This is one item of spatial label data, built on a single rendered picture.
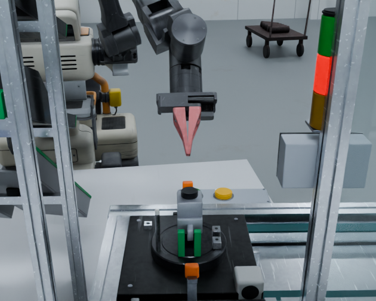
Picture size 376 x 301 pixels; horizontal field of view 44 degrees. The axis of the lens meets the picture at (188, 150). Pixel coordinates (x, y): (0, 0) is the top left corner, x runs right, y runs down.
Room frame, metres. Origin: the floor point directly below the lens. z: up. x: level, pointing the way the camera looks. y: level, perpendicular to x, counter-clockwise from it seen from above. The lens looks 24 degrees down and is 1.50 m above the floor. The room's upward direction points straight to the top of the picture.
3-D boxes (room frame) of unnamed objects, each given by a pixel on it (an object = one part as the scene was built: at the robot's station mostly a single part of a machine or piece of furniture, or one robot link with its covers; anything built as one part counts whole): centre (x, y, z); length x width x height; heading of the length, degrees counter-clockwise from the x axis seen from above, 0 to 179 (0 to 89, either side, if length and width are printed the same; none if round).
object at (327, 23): (0.61, -0.19, 1.39); 0.05 x 0.05 x 0.05
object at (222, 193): (0.94, -0.08, 0.96); 0.04 x 0.04 x 0.02
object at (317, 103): (0.61, -0.19, 1.29); 0.05 x 0.05 x 0.05
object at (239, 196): (0.94, -0.08, 0.93); 0.21 x 0.07 x 0.06; 91
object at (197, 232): (0.68, -0.02, 1.01); 0.01 x 0.01 x 0.05; 1
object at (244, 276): (0.63, -0.10, 0.97); 0.05 x 0.05 x 0.04; 1
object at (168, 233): (0.72, 0.00, 0.98); 0.14 x 0.14 x 0.02
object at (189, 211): (0.71, 0.00, 1.06); 0.08 x 0.04 x 0.07; 1
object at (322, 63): (0.61, -0.19, 1.34); 0.05 x 0.05 x 0.05
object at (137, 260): (0.72, 0.00, 0.96); 0.24 x 0.24 x 0.02; 1
